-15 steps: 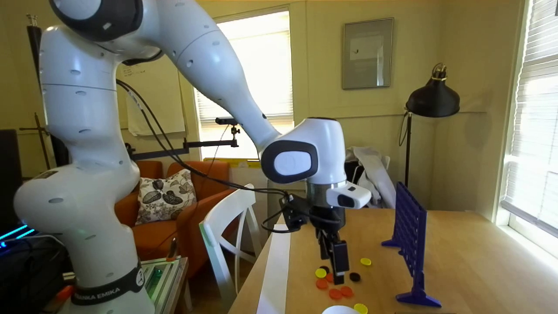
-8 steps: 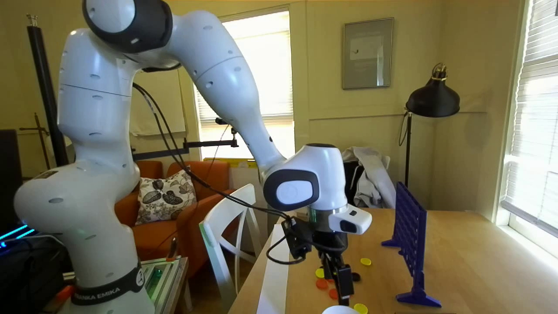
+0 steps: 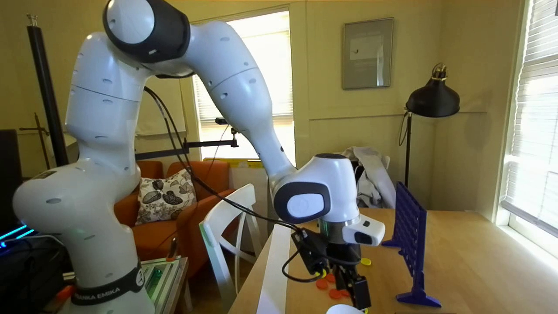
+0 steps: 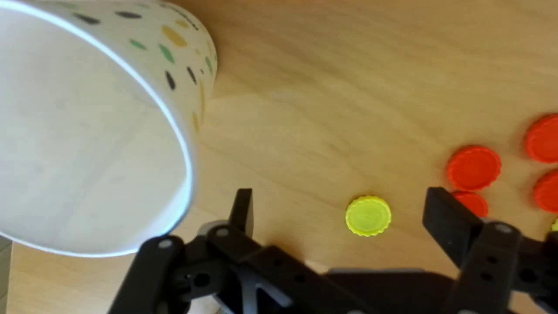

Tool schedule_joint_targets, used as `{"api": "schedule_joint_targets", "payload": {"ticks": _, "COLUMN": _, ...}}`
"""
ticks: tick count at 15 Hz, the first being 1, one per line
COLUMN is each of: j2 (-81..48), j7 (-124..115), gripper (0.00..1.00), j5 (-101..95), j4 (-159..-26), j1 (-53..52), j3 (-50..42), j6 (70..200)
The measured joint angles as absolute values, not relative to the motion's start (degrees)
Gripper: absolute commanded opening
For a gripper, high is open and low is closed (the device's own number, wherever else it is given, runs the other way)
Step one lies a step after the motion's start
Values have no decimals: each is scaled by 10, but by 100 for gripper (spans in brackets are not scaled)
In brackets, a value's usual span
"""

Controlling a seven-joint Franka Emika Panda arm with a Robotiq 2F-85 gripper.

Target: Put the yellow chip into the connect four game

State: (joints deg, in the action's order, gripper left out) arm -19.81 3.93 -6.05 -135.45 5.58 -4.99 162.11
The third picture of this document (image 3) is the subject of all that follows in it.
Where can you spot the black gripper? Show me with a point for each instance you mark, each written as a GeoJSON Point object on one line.
{"type": "Point", "coordinates": [346, 260]}

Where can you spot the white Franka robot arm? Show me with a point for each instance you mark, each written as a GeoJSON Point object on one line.
{"type": "Point", "coordinates": [98, 192]}

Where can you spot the red game chip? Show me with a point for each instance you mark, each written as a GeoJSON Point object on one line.
{"type": "Point", "coordinates": [321, 284]}
{"type": "Point", "coordinates": [332, 279]}
{"type": "Point", "coordinates": [335, 295]}

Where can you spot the yellow game chip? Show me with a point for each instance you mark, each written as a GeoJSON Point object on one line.
{"type": "Point", "coordinates": [367, 262]}

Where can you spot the white paper cup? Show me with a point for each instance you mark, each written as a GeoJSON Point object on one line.
{"type": "Point", "coordinates": [344, 309]}

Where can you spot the white wooden chair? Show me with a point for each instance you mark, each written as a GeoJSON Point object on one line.
{"type": "Point", "coordinates": [224, 237]}

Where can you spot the white box with yellow top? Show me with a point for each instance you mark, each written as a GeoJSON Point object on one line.
{"type": "Point", "coordinates": [246, 171]}

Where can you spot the stack of green books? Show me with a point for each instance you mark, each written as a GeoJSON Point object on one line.
{"type": "Point", "coordinates": [163, 279]}

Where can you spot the orange sofa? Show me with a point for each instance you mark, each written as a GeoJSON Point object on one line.
{"type": "Point", "coordinates": [158, 237]}

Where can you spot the black floor lamp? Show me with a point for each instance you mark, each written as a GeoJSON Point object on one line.
{"type": "Point", "coordinates": [433, 98]}

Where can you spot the patterned throw pillow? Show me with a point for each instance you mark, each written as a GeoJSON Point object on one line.
{"type": "Point", "coordinates": [166, 193]}

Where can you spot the white window blind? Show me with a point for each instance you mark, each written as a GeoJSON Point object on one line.
{"type": "Point", "coordinates": [534, 127]}

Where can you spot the black equipment bag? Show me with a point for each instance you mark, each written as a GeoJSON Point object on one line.
{"type": "Point", "coordinates": [29, 272]}

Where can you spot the black vertical pole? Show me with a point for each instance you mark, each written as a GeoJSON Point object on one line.
{"type": "Point", "coordinates": [49, 98]}

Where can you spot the black monitor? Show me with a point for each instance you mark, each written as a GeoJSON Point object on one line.
{"type": "Point", "coordinates": [9, 180]}

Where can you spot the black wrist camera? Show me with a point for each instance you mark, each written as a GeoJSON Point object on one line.
{"type": "Point", "coordinates": [311, 251]}

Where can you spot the blue connect four frame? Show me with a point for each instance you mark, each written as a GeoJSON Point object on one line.
{"type": "Point", "coordinates": [412, 237]}

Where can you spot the black camera boom stand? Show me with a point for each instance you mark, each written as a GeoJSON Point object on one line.
{"type": "Point", "coordinates": [203, 143]}

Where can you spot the framed wall picture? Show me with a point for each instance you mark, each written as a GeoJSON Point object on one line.
{"type": "Point", "coordinates": [367, 52]}

